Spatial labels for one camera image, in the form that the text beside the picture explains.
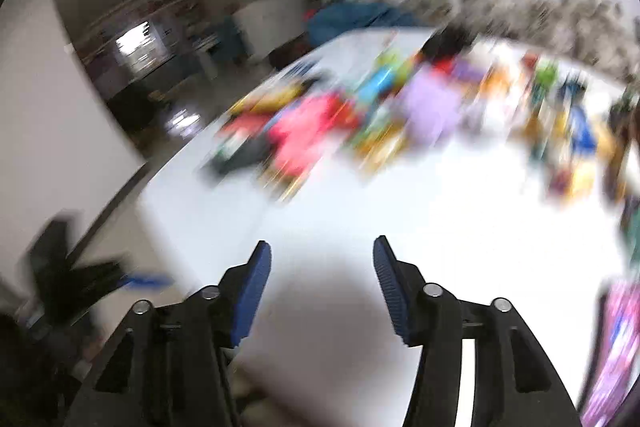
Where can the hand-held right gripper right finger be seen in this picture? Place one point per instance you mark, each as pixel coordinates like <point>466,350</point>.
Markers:
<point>392,292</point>

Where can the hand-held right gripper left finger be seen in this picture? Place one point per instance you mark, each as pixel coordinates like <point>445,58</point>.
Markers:
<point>250,297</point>

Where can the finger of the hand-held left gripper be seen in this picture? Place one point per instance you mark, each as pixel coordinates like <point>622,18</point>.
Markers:
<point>145,280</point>

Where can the black toy car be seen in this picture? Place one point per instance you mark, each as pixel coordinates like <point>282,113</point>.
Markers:
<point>240,154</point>

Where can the purple plush toy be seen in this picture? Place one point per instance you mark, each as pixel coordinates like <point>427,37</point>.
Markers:
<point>430,107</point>

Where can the yellow wrapper with red label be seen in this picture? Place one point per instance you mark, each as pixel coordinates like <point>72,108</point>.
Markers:
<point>277,99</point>

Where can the smartphone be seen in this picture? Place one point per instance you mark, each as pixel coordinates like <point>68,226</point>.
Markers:
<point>610,357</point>

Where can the blue cloth on sofa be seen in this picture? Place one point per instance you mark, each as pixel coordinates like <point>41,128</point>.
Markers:
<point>350,19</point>

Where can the white cabinet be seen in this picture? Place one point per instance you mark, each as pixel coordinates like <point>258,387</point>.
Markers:
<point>270,19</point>

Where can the floral sofa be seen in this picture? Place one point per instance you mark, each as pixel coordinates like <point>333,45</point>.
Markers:
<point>500,7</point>

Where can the pink toy camera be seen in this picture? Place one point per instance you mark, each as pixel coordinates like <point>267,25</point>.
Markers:
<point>300,132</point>

